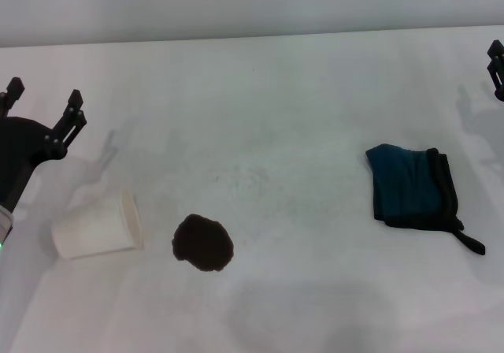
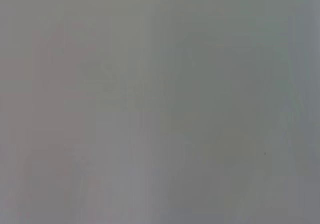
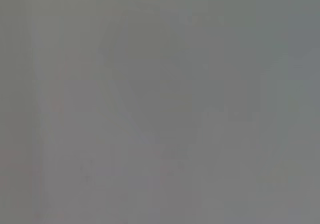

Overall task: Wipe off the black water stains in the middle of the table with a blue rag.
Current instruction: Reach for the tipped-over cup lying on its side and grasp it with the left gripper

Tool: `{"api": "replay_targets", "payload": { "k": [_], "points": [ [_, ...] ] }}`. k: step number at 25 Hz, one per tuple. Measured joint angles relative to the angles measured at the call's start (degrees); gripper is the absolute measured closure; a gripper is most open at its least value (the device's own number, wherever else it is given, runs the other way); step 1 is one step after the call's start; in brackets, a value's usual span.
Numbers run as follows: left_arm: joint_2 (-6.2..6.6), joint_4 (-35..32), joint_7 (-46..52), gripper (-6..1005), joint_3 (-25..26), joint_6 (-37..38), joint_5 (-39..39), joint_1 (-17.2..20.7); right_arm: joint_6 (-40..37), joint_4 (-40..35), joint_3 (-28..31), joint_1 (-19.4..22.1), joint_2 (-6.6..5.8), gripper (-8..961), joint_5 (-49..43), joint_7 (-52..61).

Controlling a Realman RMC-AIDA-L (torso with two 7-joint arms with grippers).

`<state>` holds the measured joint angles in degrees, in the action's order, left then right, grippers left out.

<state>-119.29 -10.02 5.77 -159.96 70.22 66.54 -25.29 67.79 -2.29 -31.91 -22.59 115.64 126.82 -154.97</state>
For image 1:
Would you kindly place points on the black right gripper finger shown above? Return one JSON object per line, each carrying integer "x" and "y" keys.
{"x": 497, "y": 67}

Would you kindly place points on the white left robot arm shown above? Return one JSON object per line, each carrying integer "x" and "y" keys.
{"x": 4, "y": 227}

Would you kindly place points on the blue rag with black trim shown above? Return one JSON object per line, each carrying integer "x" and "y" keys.
{"x": 401, "y": 179}

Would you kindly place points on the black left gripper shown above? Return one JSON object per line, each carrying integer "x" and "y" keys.
{"x": 17, "y": 144}

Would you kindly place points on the black water stain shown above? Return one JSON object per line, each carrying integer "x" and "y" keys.
{"x": 202, "y": 242}

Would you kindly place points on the white paper cup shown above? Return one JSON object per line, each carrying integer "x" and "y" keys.
{"x": 94, "y": 227}

